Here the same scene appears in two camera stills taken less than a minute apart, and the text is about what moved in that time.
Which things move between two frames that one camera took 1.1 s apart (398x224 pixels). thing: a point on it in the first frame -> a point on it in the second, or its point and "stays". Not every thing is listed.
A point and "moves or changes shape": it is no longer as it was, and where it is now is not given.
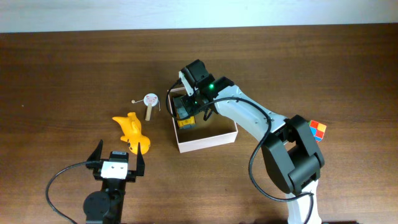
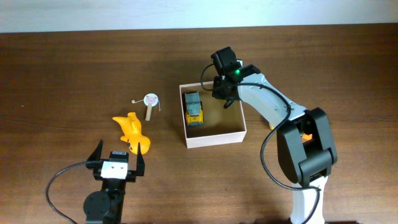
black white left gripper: x=131 y=175 stays
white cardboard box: x=210 y=130 moves or changes shape
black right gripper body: x=191 y=102 -> x=219 y=91
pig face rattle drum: x=150 y=100 stays
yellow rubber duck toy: x=131 y=127 stays
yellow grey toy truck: x=185 y=121 moves or changes shape
